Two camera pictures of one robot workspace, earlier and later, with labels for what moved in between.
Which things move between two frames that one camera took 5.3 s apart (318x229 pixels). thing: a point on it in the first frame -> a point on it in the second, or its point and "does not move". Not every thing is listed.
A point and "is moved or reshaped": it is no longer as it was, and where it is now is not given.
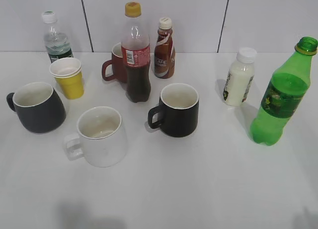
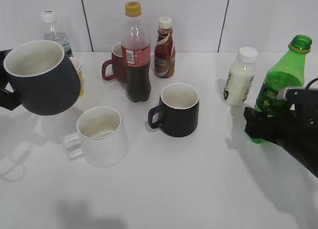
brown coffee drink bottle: [164, 54] does not move
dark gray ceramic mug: [39, 108] -> [43, 75]
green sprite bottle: [282, 94] is moved or reshaped
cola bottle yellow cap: [136, 54] does not move
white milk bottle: [240, 76] does not move
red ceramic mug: [114, 69] does not move
